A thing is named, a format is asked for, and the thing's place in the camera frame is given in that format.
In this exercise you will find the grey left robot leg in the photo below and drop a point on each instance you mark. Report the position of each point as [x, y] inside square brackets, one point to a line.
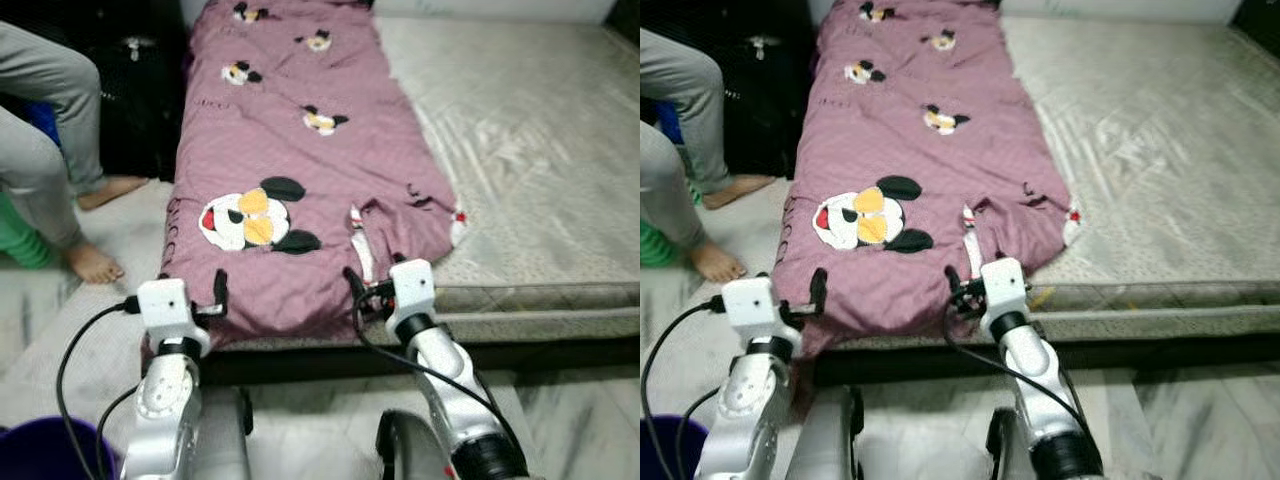
[830, 440]
[225, 440]

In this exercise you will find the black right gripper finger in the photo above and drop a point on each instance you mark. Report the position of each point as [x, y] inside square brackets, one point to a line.
[352, 282]
[953, 282]

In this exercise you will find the green plastic object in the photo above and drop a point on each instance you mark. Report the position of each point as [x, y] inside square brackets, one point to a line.
[20, 245]
[655, 245]

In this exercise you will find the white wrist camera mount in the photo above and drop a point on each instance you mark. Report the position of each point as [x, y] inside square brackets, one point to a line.
[1005, 286]
[412, 288]
[165, 305]
[750, 305]

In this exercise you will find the white quilted mattress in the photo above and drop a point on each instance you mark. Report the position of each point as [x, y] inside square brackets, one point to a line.
[1150, 150]
[530, 150]

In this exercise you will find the black cabinet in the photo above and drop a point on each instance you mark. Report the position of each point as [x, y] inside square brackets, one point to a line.
[765, 90]
[140, 90]

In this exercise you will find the black bed frame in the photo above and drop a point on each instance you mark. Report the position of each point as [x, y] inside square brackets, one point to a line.
[1050, 358]
[420, 360]

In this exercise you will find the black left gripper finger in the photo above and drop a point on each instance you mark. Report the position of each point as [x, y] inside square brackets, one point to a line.
[818, 288]
[220, 288]

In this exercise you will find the purple cartoon mouse blanket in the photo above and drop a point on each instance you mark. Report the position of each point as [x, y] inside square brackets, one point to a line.
[300, 160]
[920, 150]

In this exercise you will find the grey right robot leg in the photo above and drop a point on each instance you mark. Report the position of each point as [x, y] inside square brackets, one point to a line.
[1005, 450]
[410, 450]

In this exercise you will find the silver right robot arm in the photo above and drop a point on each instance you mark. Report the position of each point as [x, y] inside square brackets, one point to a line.
[455, 400]
[1040, 400]

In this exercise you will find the person bare foot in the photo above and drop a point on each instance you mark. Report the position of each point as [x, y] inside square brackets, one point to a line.
[95, 265]
[718, 263]

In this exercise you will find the grey robot leg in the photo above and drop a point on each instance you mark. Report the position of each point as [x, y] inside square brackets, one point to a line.
[1005, 450]
[225, 440]
[830, 440]
[410, 450]

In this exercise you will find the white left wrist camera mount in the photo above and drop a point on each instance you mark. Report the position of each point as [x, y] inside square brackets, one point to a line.
[165, 305]
[750, 305]

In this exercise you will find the purple trash bin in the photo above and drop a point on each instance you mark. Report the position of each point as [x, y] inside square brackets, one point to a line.
[665, 455]
[45, 455]

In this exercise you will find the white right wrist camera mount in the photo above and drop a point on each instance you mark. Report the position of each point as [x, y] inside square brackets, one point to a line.
[1005, 286]
[412, 288]

